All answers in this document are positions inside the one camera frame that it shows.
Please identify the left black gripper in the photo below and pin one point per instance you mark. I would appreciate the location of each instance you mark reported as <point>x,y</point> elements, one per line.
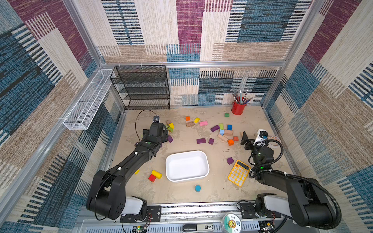
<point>165,134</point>

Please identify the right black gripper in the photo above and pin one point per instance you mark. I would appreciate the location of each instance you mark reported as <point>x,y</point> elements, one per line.
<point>248,142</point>

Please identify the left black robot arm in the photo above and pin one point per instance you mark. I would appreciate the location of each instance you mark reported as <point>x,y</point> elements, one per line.
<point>107,195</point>

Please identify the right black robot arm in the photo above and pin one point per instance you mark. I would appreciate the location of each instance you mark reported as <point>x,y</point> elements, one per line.
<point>307,203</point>

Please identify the white plastic storage bin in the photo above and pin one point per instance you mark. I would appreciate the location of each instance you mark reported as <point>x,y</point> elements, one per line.
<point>187,166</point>

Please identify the roll of tape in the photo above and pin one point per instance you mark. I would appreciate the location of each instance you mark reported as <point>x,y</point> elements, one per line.
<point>275,139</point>

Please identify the orange cube right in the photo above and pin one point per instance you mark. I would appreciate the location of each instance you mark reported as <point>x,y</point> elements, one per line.
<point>230,142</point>

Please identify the brown wooden brick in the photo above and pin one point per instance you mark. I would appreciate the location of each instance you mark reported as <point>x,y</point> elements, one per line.
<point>190,124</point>

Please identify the yellow calculator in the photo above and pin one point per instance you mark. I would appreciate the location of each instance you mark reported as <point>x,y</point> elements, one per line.
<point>239,173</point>

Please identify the red pen cup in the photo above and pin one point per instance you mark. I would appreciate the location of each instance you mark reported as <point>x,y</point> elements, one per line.
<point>237,109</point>

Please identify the yellow small block back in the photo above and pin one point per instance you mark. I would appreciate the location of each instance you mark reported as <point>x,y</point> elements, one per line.
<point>197,120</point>

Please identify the yellow cylinder block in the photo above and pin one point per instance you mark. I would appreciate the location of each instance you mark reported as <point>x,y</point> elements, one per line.
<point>157,174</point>

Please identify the pink brick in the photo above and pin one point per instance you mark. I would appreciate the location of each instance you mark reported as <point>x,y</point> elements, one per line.
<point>203,123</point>

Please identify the purple flat brick centre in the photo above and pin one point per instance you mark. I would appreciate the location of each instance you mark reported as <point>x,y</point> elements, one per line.
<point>201,140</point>

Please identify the red cube block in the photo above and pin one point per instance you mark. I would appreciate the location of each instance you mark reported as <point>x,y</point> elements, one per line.
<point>152,178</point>

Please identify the purple cylinder block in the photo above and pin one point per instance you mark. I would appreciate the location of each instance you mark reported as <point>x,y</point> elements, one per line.
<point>215,128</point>

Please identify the blue round block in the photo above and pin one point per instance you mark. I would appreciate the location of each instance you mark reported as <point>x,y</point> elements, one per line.
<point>198,188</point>

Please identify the round green sticker badge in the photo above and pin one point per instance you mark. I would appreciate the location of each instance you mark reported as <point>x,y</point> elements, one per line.
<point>231,223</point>

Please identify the black wire shelf rack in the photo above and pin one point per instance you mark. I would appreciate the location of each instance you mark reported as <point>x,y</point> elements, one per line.
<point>142,87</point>

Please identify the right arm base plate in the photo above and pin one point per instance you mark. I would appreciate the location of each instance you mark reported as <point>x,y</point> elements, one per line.
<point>249,210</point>

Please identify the white mesh wall basket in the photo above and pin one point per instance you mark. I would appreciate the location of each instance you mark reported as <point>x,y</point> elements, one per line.
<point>83,112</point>

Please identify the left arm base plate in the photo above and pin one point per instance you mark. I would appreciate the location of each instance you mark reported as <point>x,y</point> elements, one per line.
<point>151,213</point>

